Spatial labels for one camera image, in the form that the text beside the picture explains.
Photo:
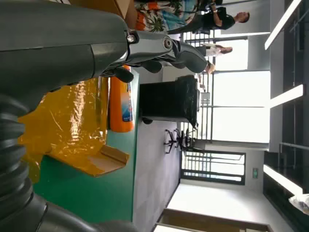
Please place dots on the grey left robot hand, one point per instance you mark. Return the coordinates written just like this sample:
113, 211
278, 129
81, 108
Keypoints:
48, 38

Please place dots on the orange detergent bottle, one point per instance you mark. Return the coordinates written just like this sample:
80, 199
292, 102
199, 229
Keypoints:
120, 102

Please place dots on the yellow taped flat cardboard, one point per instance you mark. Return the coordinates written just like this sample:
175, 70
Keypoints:
72, 121

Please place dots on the person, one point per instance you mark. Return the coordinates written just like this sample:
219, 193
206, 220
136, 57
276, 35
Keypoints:
157, 16
217, 50
217, 20

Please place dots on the black wheeled bin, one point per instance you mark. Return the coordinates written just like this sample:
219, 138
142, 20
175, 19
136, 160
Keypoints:
169, 99

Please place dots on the green table mat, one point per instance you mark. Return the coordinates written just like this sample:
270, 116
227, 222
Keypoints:
96, 198

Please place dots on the black office chair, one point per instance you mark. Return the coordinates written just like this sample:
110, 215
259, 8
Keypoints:
175, 141

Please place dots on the black window railing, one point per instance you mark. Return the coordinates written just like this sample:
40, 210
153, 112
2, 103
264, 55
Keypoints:
211, 96

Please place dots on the black metal railing gate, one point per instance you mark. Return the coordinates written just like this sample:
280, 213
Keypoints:
212, 179

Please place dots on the green exit sign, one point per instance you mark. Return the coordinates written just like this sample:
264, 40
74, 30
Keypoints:
255, 173

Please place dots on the white ceiling light strip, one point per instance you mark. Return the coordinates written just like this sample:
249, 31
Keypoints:
282, 22
282, 180
287, 96

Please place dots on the brown door frame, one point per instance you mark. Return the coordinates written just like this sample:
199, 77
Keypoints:
217, 219

